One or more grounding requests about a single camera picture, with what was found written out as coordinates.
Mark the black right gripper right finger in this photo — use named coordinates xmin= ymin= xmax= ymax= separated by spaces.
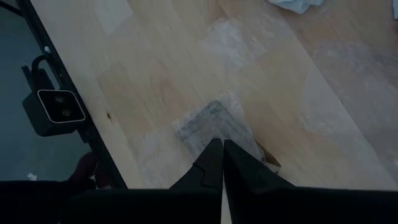
xmin=224 ymin=139 xmax=398 ymax=224

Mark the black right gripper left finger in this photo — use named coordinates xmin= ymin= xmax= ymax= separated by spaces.
xmin=67 ymin=139 xmax=224 ymax=224

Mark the clear plastic bag with label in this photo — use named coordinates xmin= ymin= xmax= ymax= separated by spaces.
xmin=133 ymin=17 xmax=398 ymax=187

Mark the white tissue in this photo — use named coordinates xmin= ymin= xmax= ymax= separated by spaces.
xmin=266 ymin=0 xmax=325 ymax=15

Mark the black two-lens camera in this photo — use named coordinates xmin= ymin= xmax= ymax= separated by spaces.
xmin=21 ymin=88 xmax=87 ymax=138

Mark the black camera cable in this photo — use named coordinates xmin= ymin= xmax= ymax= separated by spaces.
xmin=21 ymin=54 xmax=63 ymax=93

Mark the black aluminium table frame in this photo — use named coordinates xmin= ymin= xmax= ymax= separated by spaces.
xmin=0 ymin=0 xmax=128 ymax=190

